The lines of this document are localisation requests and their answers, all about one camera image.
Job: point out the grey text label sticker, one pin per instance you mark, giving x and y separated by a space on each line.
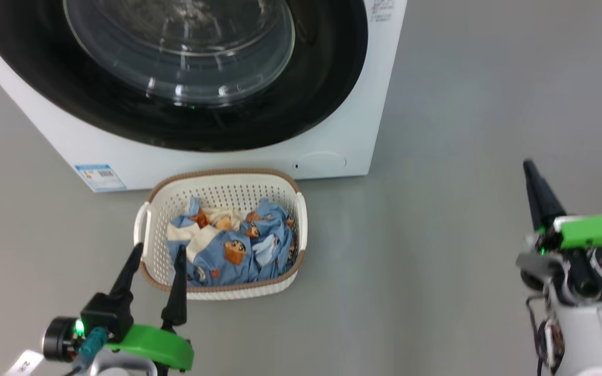
382 9

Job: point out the round white filter flap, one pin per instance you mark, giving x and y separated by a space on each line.
322 163

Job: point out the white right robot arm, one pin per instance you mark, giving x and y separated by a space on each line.
593 334

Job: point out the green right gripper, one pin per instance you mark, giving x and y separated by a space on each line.
599 230

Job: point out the white front-load washing machine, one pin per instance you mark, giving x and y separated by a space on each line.
332 130

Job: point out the black glass washing machine door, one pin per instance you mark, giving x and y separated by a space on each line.
97 104

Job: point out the blue energy label sticker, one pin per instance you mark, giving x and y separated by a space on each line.
100 177

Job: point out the blue cartoon print garment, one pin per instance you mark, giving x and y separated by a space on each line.
275 224

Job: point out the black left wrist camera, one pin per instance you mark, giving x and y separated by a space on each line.
105 313

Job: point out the cream basket with brown rim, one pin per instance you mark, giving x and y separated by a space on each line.
228 188

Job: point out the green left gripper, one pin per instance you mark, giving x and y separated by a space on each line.
160 344

